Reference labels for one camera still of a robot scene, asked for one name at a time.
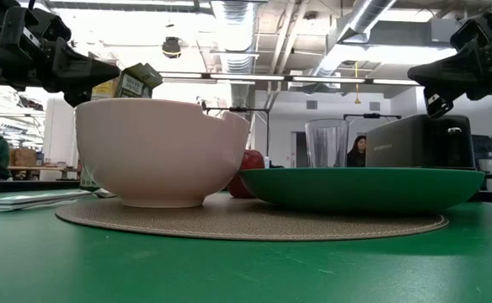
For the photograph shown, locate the silver ventilation duct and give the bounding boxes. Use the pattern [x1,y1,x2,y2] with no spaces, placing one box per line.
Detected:
[210,0,258,106]
[311,0,398,89]

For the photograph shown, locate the panda cereal box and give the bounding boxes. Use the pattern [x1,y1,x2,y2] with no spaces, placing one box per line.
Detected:
[79,62,163,193]

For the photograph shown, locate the black ceiling dome camera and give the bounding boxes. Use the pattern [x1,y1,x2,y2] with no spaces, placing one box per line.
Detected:
[161,36,183,59]

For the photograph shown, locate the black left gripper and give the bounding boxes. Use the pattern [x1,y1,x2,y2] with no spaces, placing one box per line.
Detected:
[0,0,121,108]

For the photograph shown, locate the silver spoon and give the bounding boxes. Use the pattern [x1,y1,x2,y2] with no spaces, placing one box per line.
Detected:
[0,189,116,211]

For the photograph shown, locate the green plate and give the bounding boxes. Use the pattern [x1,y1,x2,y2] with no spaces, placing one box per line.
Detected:
[238,167,486,214]

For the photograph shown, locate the white bowl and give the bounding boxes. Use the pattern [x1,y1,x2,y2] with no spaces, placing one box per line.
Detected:
[75,98,250,209]

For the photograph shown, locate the red apple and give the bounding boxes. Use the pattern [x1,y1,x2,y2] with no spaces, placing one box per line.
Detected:
[227,149,266,199]

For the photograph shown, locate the round beige placemat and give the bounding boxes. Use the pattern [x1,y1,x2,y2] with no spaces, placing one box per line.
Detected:
[55,191,449,242]

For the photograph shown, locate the long ceiling light strip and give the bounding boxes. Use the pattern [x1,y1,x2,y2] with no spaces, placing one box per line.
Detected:
[158,71,420,88]

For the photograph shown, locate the empty clear glass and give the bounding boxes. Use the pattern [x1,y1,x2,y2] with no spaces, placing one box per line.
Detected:
[304,119,350,168]

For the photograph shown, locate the black toaster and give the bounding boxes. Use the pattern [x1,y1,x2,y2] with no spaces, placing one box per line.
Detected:
[364,114,477,171]

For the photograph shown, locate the cardboard box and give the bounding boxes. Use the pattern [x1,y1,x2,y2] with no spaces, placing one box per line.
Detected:
[9,146,39,167]

